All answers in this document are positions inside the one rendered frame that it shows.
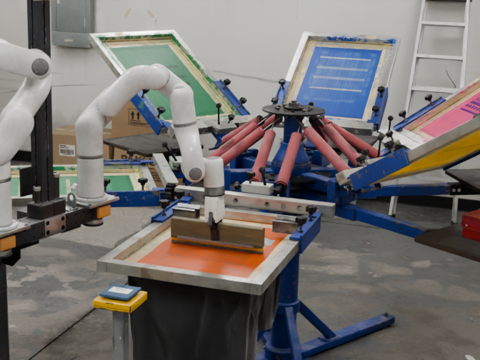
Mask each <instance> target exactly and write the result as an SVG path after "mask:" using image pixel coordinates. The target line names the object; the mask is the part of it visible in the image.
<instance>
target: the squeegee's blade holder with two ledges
mask: <svg viewBox="0 0 480 360"><path fill-rule="evenodd" d="M177 239H182V240H188V241H198V242H204V243H210V244H220V245H226V246H236V247H242V248H248V249H253V248H254V245H249V244H239V243H233V242H227V241H212V240H211V239H200V238H194V237H189V236H177Z"/></svg>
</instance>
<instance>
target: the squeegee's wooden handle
mask: <svg viewBox="0 0 480 360"><path fill-rule="evenodd" d="M218 230H219V241H227V242H233V243H239V244H249V245H254V248H258V249H262V248H263V247H264V238H265V228H264V227H260V226H249V225H243V224H232V223H226V222H220V221H219V222H218ZM177 236H189V237H194V238H200V239H211V231H210V227H209V223H208V222H207V223H206V222H205V220H203V219H192V218H186V217H180V216H173V217H172V218H171V237H176V238H177Z"/></svg>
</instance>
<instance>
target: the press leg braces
mask: <svg viewBox="0 0 480 360"><path fill-rule="evenodd" d="M299 313H300V314H301V315H302V316H304V317H305V318H306V319H307V320H308V321H309V322H310V323H311V324H312V325H313V326H314V327H316V328H317V329H318V330H319V331H320V332H321V333H322V334H323V335H322V336H318V338H320V339H322V340H324V341H327V342H329V341H332V340H334V339H337V338H340V337H341V335H339V334H336V333H334V332H333V331H332V330H331V329H330V328H329V327H328V326H327V325H326V324H325V323H324V322H323V321H321V320H320V319H319V318H318V317H317V316H316V315H315V314H314V313H313V312H312V311H311V310H310V309H309V308H308V307H307V306H306V305H305V304H303V303H302V302H301V301H300V307H299ZM284 316H285V320H286V327H287V331H288V336H289V343H290V348H291V356H292V360H302V356H301V348H300V343H299V336H298V332H297V328H296V321H295V317H294V310H293V307H285V308H284ZM266 331H271V328H270V329H267V330H266ZM264 332H265V331H257V343H258V341H259V339H260V338H261V337H262V335H263V334H264Z"/></svg>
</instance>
